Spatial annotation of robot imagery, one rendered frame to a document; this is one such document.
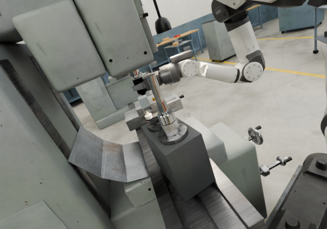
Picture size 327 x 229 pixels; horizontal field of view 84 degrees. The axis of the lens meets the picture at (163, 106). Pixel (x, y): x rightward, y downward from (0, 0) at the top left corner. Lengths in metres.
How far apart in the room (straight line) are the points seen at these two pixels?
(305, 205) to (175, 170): 0.66
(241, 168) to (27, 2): 1.10
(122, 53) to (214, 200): 0.57
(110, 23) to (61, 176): 0.55
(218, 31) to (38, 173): 4.90
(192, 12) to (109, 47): 7.46
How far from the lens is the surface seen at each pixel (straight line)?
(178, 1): 7.94
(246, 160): 1.06
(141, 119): 1.07
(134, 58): 0.71
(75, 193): 0.79
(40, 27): 0.72
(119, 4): 0.72
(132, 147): 1.07
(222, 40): 5.25
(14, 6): 0.75
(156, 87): 0.47
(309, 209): 1.03
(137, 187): 0.87
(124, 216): 0.98
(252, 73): 0.83
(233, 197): 0.60
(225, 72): 0.82
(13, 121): 0.67
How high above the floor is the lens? 1.43
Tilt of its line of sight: 23 degrees down
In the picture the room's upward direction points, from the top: 21 degrees counter-clockwise
